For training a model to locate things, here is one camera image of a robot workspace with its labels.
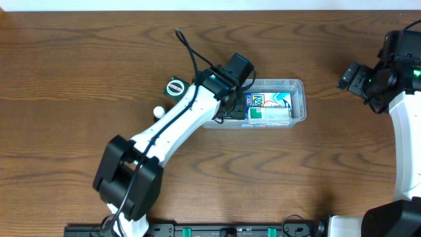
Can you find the dark bottle white cap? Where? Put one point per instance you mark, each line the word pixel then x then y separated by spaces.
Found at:
pixel 159 112

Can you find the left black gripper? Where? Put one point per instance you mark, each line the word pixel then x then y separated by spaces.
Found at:
pixel 241 114

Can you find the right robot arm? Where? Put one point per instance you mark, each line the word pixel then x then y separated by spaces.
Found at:
pixel 401 217

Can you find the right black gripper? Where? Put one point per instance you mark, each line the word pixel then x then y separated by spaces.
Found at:
pixel 352 78

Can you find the white green medicine box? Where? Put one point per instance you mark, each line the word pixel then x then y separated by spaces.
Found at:
pixel 268 114

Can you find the green square packet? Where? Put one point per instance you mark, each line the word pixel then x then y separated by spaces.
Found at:
pixel 176 88

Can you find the clear plastic container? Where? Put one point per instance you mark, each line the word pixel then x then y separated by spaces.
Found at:
pixel 292 86

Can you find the blue Kool Fever box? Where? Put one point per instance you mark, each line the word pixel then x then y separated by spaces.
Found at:
pixel 268 99

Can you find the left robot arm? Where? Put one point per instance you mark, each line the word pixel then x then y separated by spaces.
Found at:
pixel 130 173

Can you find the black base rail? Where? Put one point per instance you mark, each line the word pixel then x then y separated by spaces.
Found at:
pixel 292 228

